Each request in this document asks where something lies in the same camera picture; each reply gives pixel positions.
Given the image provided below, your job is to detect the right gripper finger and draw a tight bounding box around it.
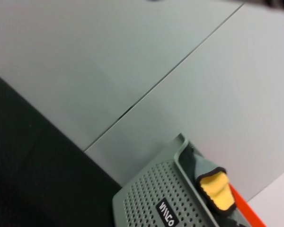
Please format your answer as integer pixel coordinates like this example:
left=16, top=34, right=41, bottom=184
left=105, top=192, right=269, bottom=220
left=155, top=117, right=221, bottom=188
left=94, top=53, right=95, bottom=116
left=243, top=0, right=284, bottom=11

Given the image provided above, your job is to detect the yellow grey towel white label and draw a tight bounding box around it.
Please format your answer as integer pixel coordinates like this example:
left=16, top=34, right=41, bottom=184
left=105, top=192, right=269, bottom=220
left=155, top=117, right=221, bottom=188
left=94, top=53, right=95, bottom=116
left=179, top=148, right=238, bottom=213

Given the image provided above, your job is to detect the orange flat strip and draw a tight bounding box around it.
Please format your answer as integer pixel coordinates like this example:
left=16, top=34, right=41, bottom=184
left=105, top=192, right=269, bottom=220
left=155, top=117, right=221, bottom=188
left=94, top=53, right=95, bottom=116
left=228, top=183, right=267, bottom=227

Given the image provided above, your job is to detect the grey perforated storage box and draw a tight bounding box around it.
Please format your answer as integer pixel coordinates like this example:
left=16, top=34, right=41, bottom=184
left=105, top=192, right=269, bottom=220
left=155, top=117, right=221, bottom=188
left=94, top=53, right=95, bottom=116
left=111, top=133, right=228, bottom=227

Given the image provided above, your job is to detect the black tablecloth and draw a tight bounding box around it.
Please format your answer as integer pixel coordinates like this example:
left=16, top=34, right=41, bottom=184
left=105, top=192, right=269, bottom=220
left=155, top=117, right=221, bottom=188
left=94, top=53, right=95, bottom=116
left=0, top=70, right=126, bottom=227

